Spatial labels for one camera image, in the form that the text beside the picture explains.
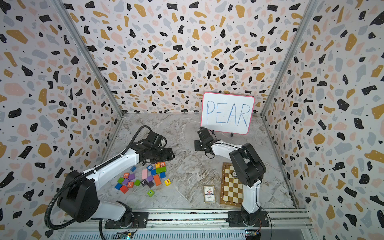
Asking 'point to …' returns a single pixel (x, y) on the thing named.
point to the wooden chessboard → (231, 190)
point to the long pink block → (144, 173)
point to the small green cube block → (137, 182)
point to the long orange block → (157, 180)
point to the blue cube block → (163, 175)
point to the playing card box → (209, 195)
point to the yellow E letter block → (167, 182)
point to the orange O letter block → (162, 164)
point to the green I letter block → (150, 193)
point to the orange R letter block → (130, 184)
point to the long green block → (161, 169)
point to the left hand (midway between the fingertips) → (171, 156)
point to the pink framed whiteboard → (226, 113)
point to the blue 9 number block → (150, 167)
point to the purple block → (150, 178)
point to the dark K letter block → (144, 182)
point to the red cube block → (124, 189)
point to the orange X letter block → (157, 165)
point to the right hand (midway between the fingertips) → (198, 144)
